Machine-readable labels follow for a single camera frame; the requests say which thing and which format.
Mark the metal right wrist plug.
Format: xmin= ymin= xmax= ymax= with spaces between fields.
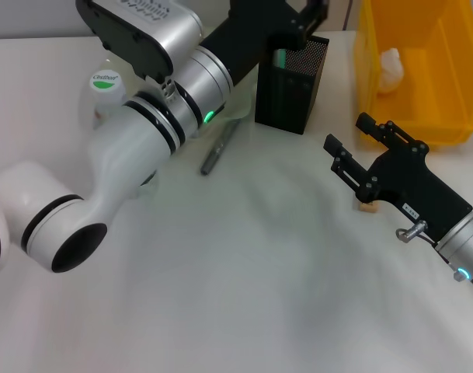
xmin=395 ymin=219 xmax=430 ymax=244

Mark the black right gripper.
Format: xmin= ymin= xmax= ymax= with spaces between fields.
xmin=323 ymin=112 xmax=473 ymax=244

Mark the yellow plastic bin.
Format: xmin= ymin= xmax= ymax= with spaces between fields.
xmin=354 ymin=0 xmax=473 ymax=151

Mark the black mesh pen holder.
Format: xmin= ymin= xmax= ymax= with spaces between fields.
xmin=254 ymin=34 xmax=331 ymax=136

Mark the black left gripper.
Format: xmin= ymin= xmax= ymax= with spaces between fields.
xmin=199 ymin=0 xmax=331 ymax=85

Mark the clear green-label water bottle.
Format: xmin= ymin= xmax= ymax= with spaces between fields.
xmin=89 ymin=69 xmax=159 ymax=199

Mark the white paper ball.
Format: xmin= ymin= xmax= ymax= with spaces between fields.
xmin=377 ymin=48 xmax=406 ymax=94

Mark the dark grey marker pen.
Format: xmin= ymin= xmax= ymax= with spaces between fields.
xmin=200 ymin=118 xmax=243 ymax=176

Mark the green glass fruit bowl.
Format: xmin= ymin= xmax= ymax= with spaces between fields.
xmin=102 ymin=54 xmax=260 ymax=125

